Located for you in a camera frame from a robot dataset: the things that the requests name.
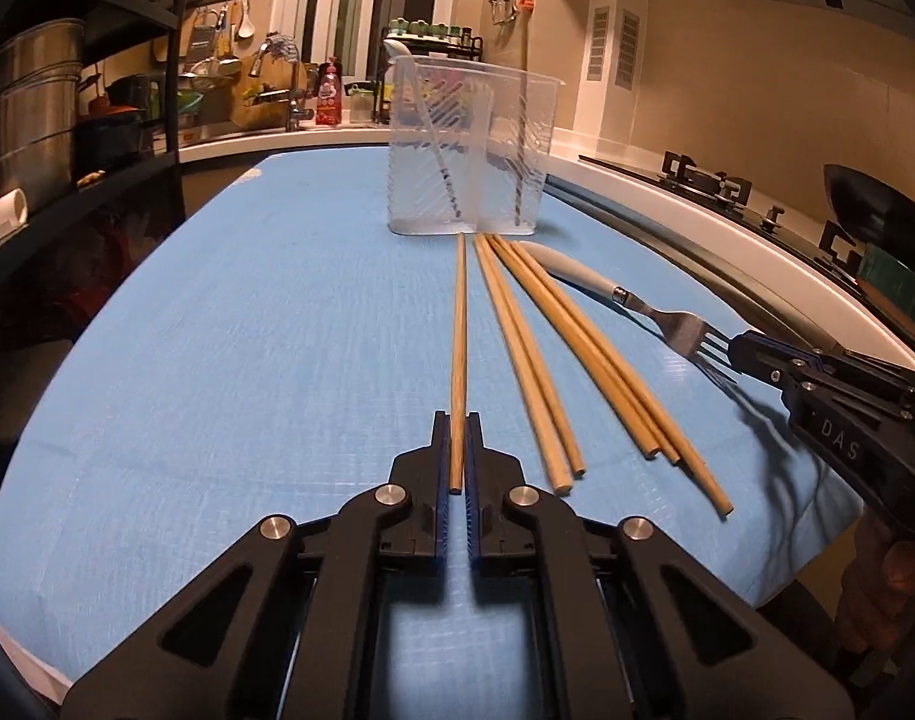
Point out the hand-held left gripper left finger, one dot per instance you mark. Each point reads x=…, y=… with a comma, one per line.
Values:
x=442, y=465

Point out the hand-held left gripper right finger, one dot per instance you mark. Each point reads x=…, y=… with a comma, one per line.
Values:
x=474, y=465

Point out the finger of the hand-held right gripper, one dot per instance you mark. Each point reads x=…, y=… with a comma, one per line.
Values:
x=761, y=373
x=772, y=351

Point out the wooden chopstick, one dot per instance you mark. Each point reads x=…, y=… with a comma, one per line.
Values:
x=687, y=466
x=520, y=367
x=459, y=330
x=537, y=360
x=578, y=352
x=621, y=390

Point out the clear plastic utensil holder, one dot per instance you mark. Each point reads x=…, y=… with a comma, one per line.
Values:
x=420, y=202

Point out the person's right hand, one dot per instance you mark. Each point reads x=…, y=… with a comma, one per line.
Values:
x=896, y=577

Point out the teal box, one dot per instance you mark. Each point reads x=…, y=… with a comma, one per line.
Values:
x=892, y=276

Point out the black gas stove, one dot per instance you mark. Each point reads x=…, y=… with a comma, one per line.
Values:
x=716, y=186

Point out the black wok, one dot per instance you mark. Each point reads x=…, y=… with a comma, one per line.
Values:
x=870, y=202

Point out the blue table cloth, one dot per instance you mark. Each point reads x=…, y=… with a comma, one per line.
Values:
x=240, y=352

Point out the chrome faucet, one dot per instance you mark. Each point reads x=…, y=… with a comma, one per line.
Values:
x=296, y=109

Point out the red dish soap bottle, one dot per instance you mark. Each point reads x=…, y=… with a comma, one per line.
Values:
x=327, y=94

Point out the black countertop rack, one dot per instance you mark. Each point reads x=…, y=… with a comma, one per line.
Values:
x=472, y=49

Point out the row of spice jars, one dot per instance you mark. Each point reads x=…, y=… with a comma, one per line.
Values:
x=427, y=28

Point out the green bowl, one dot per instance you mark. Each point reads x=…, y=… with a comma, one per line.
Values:
x=189, y=101

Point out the red pot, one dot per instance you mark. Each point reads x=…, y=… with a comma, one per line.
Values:
x=120, y=101

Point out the steel grater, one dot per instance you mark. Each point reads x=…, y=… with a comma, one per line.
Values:
x=202, y=34

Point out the black metal shelf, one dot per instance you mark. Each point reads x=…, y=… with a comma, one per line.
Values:
x=171, y=52

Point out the white roll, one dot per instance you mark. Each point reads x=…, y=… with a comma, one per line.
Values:
x=0, y=221

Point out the large steel pot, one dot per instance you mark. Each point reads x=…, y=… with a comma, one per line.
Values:
x=30, y=112

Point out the wide wall vent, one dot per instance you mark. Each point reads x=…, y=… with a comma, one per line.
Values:
x=628, y=45

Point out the narrow wall vent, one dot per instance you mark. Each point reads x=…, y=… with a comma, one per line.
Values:
x=598, y=41

